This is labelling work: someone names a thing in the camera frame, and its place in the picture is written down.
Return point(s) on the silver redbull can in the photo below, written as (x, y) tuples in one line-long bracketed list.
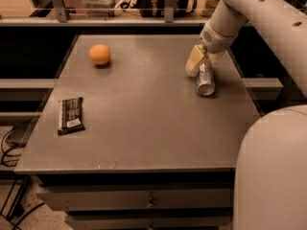
[(205, 79)]

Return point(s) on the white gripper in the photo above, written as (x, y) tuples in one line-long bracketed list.
[(216, 39)]

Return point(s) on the metal shelf rail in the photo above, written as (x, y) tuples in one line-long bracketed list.
[(18, 13)]

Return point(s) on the round drawer knob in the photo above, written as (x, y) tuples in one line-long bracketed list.
[(151, 205)]

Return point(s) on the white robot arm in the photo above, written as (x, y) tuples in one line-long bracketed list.
[(270, 189)]

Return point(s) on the dark backpack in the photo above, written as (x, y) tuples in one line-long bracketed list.
[(156, 8)]

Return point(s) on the dark wrapped snack bar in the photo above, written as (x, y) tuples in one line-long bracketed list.
[(70, 116)]

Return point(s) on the grey drawer cabinet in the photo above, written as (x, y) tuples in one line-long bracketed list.
[(148, 136)]

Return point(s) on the orange fruit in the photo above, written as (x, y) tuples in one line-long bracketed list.
[(99, 54)]

